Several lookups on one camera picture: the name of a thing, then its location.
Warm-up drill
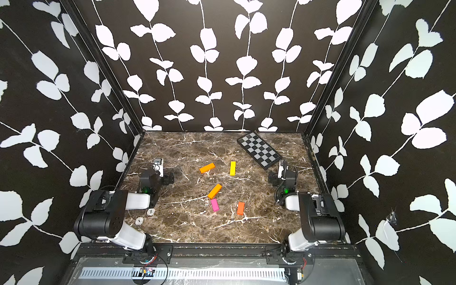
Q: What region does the white perforated cable strip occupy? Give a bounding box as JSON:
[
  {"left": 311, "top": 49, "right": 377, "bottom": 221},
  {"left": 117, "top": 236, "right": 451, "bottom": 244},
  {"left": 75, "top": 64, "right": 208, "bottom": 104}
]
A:
[{"left": 77, "top": 267, "right": 287, "bottom": 282}]

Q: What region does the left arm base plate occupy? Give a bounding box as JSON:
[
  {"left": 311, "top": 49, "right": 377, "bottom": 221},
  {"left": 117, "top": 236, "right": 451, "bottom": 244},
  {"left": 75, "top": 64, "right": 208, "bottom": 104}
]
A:
[{"left": 122, "top": 243, "right": 173, "bottom": 266}]

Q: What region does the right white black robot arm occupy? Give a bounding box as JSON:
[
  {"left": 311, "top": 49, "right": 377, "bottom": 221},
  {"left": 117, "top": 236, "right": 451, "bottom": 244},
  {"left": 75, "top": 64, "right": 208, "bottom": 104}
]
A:
[{"left": 268, "top": 167, "right": 346, "bottom": 252}]

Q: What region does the red-orange small block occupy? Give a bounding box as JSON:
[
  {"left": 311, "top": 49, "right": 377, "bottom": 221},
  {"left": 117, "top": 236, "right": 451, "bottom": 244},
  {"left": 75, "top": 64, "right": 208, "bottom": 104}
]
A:
[{"left": 236, "top": 201, "right": 245, "bottom": 216}]

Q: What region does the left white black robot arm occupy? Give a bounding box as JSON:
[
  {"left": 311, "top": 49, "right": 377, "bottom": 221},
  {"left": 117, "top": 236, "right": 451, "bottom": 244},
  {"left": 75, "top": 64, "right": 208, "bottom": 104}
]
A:
[{"left": 74, "top": 169, "right": 175, "bottom": 253}]

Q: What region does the yellow block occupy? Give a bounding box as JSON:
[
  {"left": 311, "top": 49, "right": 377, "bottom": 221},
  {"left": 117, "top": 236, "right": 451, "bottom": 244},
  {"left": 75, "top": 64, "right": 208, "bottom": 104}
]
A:
[{"left": 230, "top": 161, "right": 236, "bottom": 176}]

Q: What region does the black white checkerboard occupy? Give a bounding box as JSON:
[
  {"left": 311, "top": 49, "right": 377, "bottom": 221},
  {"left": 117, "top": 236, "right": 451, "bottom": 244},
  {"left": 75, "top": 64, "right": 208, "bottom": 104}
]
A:
[{"left": 237, "top": 132, "right": 283, "bottom": 170}]

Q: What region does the pink block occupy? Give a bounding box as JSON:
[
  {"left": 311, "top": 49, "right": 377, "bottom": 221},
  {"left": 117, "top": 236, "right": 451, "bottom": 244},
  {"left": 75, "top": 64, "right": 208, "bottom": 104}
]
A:
[{"left": 210, "top": 198, "right": 220, "bottom": 212}]

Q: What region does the orange block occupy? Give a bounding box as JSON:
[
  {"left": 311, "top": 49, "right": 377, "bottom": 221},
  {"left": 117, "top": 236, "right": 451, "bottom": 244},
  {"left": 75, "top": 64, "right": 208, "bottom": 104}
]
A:
[
  {"left": 199, "top": 163, "right": 216, "bottom": 173},
  {"left": 208, "top": 184, "right": 222, "bottom": 200}
]

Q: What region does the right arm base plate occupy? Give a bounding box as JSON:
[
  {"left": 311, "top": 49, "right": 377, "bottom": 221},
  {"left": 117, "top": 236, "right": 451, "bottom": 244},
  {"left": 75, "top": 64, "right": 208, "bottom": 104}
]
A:
[{"left": 262, "top": 245, "right": 315, "bottom": 267}]

